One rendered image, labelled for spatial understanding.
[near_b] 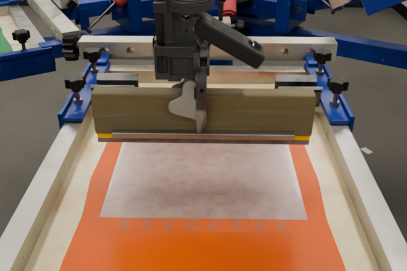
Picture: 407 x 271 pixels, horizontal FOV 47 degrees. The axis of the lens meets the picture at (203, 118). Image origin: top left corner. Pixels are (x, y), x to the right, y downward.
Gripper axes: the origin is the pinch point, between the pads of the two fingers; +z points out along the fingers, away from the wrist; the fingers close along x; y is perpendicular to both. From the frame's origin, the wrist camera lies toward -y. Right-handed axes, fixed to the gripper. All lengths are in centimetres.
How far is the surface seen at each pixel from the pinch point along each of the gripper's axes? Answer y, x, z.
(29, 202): 27.4, 9.7, 10.3
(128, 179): 13.6, -1.2, 13.7
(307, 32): -35, -90, 16
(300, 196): -16.9, 3.2, 13.6
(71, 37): 36, -51, 5
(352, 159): -27.0, -3.3, 10.1
